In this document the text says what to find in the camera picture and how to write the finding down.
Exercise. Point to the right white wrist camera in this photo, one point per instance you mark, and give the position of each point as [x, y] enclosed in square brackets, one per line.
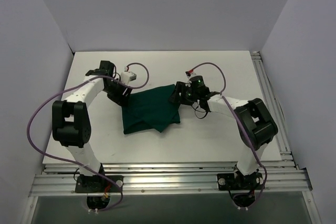
[190, 74]

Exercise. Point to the aluminium rail frame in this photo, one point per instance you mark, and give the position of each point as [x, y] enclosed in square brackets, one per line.
[172, 177]

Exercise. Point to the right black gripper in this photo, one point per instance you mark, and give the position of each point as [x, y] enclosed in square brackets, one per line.
[180, 94]

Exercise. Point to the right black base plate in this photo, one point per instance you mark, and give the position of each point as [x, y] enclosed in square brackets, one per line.
[237, 181]

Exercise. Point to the green surgical drape cloth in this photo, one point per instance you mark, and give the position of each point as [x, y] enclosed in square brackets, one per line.
[150, 109]

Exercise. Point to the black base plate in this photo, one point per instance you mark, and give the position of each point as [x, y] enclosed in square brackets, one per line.
[94, 184]
[237, 181]

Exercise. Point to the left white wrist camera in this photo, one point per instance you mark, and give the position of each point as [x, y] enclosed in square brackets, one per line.
[127, 76]

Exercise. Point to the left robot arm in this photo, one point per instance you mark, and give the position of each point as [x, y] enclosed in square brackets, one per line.
[71, 125]

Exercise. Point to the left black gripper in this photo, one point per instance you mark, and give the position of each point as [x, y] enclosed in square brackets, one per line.
[118, 96]

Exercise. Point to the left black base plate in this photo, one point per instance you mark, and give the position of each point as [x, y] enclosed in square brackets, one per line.
[94, 184]

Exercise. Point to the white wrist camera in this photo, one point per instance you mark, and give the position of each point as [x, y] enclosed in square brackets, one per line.
[127, 76]
[190, 74]

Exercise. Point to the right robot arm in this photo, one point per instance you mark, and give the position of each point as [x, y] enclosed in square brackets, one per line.
[255, 124]

